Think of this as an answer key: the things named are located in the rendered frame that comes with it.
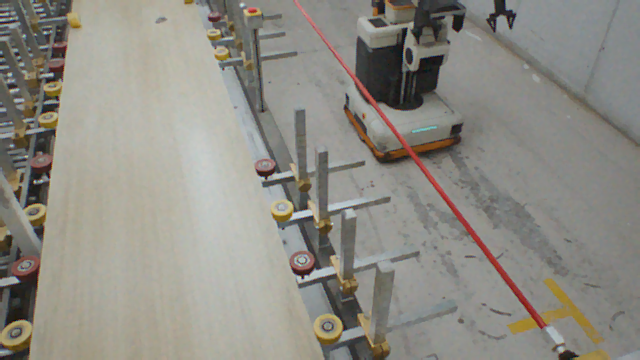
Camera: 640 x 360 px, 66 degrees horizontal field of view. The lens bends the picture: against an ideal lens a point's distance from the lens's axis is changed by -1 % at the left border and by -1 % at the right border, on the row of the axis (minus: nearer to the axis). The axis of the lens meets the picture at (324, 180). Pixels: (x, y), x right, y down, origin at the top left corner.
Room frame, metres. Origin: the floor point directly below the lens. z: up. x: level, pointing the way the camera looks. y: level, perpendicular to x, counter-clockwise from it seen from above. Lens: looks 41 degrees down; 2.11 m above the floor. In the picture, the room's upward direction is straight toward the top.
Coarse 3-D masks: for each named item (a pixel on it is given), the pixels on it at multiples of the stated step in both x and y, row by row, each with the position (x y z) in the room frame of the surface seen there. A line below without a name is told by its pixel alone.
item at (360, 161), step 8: (344, 160) 1.61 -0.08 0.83; (352, 160) 1.61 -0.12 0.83; (360, 160) 1.61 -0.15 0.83; (312, 168) 1.56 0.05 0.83; (328, 168) 1.56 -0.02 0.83; (336, 168) 1.57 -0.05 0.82; (344, 168) 1.58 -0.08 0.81; (352, 168) 1.59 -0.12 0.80; (272, 176) 1.51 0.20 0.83; (280, 176) 1.51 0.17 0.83; (288, 176) 1.51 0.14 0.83; (312, 176) 1.54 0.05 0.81; (264, 184) 1.47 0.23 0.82; (272, 184) 1.48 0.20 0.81
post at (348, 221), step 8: (352, 208) 1.04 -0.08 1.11; (344, 216) 1.01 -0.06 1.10; (352, 216) 1.01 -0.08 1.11; (344, 224) 1.01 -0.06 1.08; (352, 224) 1.01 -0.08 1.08; (344, 232) 1.00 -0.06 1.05; (352, 232) 1.01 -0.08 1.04; (344, 240) 1.00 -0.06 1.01; (352, 240) 1.01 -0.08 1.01; (344, 248) 1.00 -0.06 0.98; (352, 248) 1.01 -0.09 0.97; (344, 256) 1.00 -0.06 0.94; (352, 256) 1.01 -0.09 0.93; (344, 264) 1.00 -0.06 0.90; (352, 264) 1.01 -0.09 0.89; (344, 272) 1.00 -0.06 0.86; (352, 272) 1.01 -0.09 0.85; (344, 296) 1.00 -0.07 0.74
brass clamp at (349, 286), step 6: (330, 258) 1.09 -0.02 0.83; (330, 264) 1.09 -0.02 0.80; (336, 264) 1.07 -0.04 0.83; (336, 270) 1.04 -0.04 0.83; (354, 276) 1.02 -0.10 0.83; (342, 282) 0.99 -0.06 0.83; (348, 282) 0.99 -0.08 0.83; (354, 282) 1.00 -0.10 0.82; (342, 288) 0.98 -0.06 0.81; (348, 288) 0.98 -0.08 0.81; (354, 288) 0.98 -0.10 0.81; (348, 294) 0.98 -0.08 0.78
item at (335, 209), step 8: (384, 192) 1.40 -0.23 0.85; (352, 200) 1.35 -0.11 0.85; (360, 200) 1.35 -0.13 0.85; (368, 200) 1.35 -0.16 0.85; (376, 200) 1.35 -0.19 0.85; (384, 200) 1.36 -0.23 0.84; (328, 208) 1.31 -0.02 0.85; (336, 208) 1.31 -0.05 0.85; (344, 208) 1.31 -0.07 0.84; (360, 208) 1.33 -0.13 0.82; (296, 216) 1.27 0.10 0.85; (304, 216) 1.27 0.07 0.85; (312, 216) 1.27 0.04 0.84; (280, 224) 1.24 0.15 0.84; (288, 224) 1.24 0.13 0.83; (296, 224) 1.26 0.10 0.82
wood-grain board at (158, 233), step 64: (128, 0) 3.17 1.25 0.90; (128, 64) 2.31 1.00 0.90; (192, 64) 2.31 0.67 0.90; (64, 128) 1.74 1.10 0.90; (128, 128) 1.74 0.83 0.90; (192, 128) 1.74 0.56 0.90; (64, 192) 1.34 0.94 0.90; (128, 192) 1.34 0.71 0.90; (192, 192) 1.34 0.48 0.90; (256, 192) 1.34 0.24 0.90; (64, 256) 1.03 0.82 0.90; (128, 256) 1.04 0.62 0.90; (192, 256) 1.04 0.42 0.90; (256, 256) 1.04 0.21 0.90; (64, 320) 0.80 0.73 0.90; (128, 320) 0.80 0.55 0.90; (192, 320) 0.80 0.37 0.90; (256, 320) 0.80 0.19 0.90
